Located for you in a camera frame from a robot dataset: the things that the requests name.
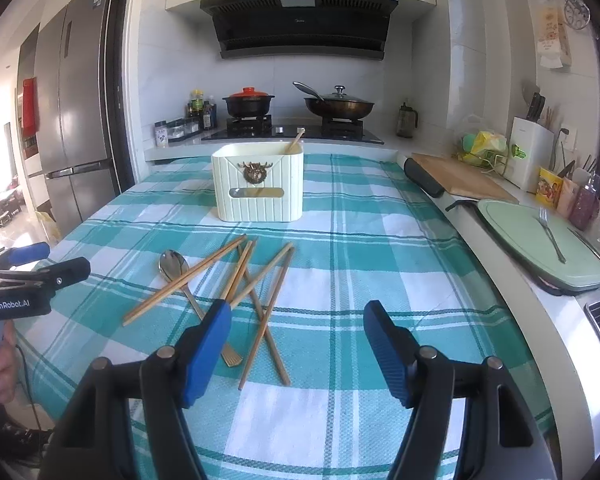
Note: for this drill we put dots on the dark glass pitcher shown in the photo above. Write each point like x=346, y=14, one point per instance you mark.
x=406, y=122

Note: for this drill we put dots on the metal fork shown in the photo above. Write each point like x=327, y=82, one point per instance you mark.
x=550, y=235

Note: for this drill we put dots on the glass wok lid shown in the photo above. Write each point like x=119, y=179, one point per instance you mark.
x=340, y=95

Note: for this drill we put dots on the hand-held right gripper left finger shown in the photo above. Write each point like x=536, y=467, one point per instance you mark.
x=207, y=350

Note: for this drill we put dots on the white wall socket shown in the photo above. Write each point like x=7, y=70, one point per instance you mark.
x=567, y=139

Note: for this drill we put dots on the dark sauce bottle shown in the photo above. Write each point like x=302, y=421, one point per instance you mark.
x=210, y=115

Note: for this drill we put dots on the yellow packet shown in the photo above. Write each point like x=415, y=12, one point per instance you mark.
x=549, y=187

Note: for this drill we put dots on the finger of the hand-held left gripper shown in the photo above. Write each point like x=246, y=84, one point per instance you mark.
x=27, y=252
x=70, y=270

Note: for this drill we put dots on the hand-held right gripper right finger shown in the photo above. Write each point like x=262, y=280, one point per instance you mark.
x=382, y=340

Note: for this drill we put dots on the teal checkered tablecloth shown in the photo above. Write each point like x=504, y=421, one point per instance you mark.
x=355, y=260

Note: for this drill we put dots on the white-labelled spice jar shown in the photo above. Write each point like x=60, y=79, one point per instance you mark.
x=161, y=135

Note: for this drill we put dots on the stainless steel refrigerator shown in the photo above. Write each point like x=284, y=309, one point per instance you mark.
x=80, y=110

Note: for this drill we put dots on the yellow-capped oil bottle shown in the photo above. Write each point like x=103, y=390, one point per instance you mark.
x=196, y=107

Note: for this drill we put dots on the metal knife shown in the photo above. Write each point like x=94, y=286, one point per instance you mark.
x=587, y=247

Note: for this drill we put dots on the black clay pot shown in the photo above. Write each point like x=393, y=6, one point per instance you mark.
x=247, y=106

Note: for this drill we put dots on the hanging metal steamer rack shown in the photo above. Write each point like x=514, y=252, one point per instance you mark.
x=575, y=10

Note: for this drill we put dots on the white knife block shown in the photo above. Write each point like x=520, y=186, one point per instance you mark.
x=527, y=160

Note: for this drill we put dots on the wooden cutting board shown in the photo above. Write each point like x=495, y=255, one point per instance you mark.
x=465, y=175

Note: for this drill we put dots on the cream ribbed utensil holder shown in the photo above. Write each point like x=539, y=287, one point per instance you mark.
x=275, y=172

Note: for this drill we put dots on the black gas stove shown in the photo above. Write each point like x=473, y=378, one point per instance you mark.
x=290, y=130

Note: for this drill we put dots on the orange pot lid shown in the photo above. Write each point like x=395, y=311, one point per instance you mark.
x=249, y=93

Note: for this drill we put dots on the yellow-green plastic bags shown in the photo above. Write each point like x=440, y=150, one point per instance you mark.
x=482, y=145

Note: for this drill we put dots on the rack of spice jars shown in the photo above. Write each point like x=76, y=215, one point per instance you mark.
x=184, y=129

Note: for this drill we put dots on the black range hood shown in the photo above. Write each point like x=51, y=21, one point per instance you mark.
x=300, y=25

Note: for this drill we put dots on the long metal spoon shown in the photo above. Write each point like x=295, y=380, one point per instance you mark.
x=172, y=264

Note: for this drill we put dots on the red wall hanging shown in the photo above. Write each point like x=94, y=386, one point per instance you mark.
x=29, y=105

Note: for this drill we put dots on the purple soap bottle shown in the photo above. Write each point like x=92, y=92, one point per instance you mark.
x=584, y=205

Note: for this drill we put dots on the pale yellow plastic bag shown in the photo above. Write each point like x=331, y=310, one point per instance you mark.
x=47, y=227

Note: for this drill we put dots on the green cutting board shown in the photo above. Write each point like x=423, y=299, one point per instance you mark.
x=520, y=240

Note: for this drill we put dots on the hanging printed bag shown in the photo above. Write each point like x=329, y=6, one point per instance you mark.
x=554, y=35

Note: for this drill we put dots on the dark door frame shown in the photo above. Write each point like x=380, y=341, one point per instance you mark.
x=125, y=85

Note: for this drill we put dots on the person's left hand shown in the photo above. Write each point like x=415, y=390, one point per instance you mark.
x=2, y=360

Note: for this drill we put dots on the dark wok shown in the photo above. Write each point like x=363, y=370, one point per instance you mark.
x=339, y=109

